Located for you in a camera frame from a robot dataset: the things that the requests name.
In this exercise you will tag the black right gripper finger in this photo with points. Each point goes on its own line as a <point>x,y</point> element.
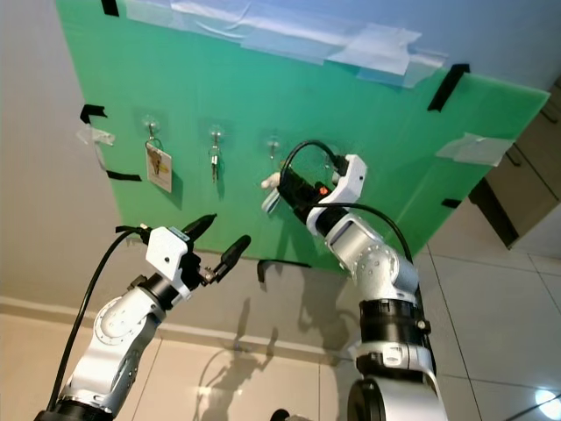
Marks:
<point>286,198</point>
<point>285,177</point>

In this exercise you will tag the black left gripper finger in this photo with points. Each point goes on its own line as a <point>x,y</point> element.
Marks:
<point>235,251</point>
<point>200,225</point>

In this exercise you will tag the keyring with pink figure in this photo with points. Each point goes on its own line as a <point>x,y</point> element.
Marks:
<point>270,181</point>

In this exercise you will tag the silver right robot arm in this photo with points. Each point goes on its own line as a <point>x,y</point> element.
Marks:
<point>381,263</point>

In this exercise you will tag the peeling bent black tape strip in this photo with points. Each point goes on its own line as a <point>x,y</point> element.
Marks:
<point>285,262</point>

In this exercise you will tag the plain metal key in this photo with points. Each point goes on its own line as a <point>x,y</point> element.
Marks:
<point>215,160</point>

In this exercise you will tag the short black tape strip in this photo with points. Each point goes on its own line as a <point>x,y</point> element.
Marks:
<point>124,229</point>

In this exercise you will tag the flat black tape strip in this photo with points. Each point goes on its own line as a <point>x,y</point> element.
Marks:
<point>123,175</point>

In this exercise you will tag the green corrugated plastic board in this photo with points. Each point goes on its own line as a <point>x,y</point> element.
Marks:
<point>228,88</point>

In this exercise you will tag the crumpled white tape piece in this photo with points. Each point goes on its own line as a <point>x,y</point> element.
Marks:
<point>95,135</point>

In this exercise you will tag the small black tape bit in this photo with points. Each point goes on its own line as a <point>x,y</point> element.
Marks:
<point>451,203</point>

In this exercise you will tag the wide clear tape patch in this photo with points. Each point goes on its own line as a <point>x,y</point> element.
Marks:
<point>375,48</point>

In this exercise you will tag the curled black tape piece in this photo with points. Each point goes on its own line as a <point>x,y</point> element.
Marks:
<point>92,110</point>

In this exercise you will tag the long clear tape strip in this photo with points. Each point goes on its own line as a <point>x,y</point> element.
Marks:
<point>210,22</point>

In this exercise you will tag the clear tape piece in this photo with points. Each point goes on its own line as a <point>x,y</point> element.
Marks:
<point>478,149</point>

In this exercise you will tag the slanted black tape strip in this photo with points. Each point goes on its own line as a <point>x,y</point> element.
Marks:
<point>449,88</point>

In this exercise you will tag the brown cabinet with black base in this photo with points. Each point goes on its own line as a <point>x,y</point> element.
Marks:
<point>526,175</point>

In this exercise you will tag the upright black tape strip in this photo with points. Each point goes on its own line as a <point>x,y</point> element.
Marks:
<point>110,7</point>

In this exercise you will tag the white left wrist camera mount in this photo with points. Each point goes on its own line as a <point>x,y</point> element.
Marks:
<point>166,250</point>

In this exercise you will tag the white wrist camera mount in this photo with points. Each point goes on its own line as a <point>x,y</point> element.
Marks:
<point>351,180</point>
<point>166,250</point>

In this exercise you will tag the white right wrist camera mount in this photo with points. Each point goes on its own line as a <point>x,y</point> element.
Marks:
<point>351,180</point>

